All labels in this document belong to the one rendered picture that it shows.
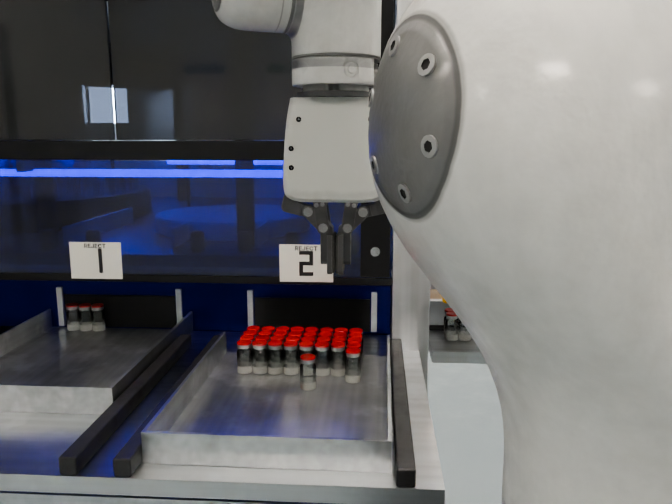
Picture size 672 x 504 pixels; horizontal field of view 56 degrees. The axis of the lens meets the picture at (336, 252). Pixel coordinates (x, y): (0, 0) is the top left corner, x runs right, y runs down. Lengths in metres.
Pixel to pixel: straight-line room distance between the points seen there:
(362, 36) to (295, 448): 0.41
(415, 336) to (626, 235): 0.84
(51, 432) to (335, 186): 0.45
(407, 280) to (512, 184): 0.82
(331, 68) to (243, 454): 0.39
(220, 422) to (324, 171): 0.34
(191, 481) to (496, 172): 0.55
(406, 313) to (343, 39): 0.54
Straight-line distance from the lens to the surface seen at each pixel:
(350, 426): 0.77
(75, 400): 0.86
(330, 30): 0.58
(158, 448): 0.71
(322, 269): 0.99
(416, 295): 1.00
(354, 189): 0.60
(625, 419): 0.23
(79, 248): 1.09
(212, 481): 0.68
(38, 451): 0.79
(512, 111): 0.18
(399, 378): 0.86
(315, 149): 0.60
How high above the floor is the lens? 1.22
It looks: 11 degrees down
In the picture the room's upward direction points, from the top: straight up
